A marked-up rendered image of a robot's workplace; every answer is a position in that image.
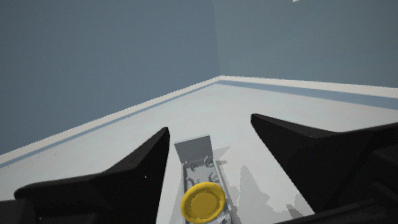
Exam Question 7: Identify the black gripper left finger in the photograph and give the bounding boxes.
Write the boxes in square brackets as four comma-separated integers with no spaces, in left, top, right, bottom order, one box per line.
[14,127,170,224]

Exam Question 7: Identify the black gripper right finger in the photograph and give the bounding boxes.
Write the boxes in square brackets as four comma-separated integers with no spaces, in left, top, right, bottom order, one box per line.
[251,113,398,214]

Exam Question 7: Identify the yellow plate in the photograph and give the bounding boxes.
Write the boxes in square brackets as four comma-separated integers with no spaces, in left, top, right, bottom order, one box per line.
[181,182,226,224]

